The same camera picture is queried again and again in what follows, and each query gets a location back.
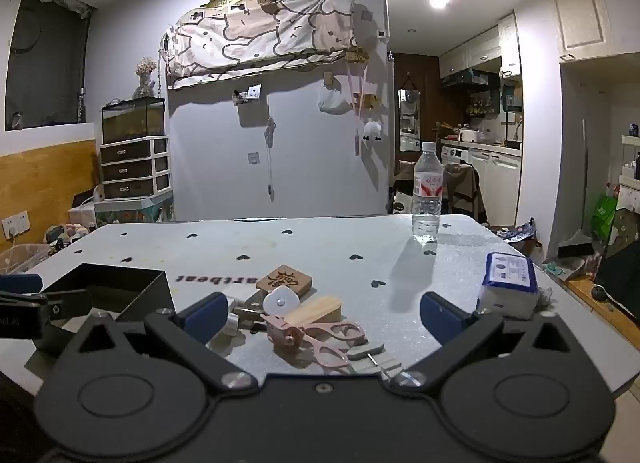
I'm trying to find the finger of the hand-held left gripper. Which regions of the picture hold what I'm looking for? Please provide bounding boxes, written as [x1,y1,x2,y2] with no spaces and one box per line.
[0,274,45,300]
[30,288,94,330]

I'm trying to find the white hanging bag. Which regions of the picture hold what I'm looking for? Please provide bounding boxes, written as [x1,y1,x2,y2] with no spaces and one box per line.
[317,87,351,115]

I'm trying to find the pile of stuffed toys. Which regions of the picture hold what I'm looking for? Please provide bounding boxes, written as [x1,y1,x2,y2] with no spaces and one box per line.
[45,223,99,247]

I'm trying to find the wall mirror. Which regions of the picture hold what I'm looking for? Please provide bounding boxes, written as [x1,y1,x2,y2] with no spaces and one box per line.
[397,88,422,154]

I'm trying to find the grey flat comb piece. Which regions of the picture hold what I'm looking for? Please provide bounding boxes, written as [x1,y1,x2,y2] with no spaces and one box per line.
[345,343,404,380]

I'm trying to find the green shopping bag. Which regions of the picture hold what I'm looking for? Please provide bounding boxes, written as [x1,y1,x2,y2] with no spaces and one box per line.
[592,193,619,240]

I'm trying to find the plain wooden wedge block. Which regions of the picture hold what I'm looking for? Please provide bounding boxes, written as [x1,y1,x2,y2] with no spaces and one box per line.
[283,295,343,330]

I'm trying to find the black box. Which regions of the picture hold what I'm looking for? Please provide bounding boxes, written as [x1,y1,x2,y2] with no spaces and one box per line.
[35,262,177,359]

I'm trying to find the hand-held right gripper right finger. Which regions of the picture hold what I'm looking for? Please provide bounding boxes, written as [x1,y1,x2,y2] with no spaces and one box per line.
[390,292,568,394]

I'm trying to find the clear water bottle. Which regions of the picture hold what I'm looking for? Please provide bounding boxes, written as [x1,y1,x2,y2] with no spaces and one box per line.
[411,141,445,244]

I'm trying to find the pink scissor-handled tool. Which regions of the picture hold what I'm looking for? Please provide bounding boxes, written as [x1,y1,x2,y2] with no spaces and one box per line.
[261,312,367,373]

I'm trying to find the printed cloth on wall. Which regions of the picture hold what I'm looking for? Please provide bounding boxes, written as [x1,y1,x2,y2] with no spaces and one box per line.
[165,0,358,90]

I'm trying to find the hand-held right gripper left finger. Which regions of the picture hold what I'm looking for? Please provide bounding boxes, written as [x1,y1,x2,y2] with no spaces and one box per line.
[75,292,259,394]

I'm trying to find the pink hanging ribbons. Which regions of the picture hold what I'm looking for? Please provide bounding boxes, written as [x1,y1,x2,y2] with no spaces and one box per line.
[346,63,375,126]

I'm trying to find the engraved wooden block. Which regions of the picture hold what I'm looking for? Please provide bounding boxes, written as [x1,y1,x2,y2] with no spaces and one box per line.
[256,264,314,300]

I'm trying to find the white wall socket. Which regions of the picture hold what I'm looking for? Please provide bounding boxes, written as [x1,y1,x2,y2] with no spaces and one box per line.
[2,211,31,238]

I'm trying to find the white upper cabinet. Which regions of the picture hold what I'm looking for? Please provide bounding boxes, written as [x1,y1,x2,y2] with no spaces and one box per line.
[547,0,617,62]

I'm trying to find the dark window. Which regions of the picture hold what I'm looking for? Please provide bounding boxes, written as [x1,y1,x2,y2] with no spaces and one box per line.
[5,0,97,132]

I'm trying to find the clear plastic bin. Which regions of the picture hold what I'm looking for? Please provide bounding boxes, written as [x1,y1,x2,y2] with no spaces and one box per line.
[0,242,51,277]

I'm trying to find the round white lid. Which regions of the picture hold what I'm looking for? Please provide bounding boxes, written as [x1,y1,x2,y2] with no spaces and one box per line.
[262,286,300,315]

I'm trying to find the dried flowers in vase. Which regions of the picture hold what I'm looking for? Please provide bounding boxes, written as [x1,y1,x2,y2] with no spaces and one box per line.
[132,56,159,100]

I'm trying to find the white drawer unit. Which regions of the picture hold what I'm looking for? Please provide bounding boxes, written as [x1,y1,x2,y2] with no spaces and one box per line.
[99,135,171,202]

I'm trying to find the blue white tissue pack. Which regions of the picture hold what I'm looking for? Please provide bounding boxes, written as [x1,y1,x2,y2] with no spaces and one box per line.
[477,251,542,320]

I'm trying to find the glass fish tank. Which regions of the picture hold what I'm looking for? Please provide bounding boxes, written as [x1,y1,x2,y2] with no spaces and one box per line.
[101,97,167,144]

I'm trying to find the hanging cord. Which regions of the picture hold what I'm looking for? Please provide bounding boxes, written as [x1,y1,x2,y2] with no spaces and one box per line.
[264,118,278,202]

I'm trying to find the chair with brown jacket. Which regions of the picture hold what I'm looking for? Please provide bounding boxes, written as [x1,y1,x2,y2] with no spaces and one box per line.
[389,162,489,224]

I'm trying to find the white washing machine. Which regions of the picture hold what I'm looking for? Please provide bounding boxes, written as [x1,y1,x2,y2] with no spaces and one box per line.
[441,144,472,168]

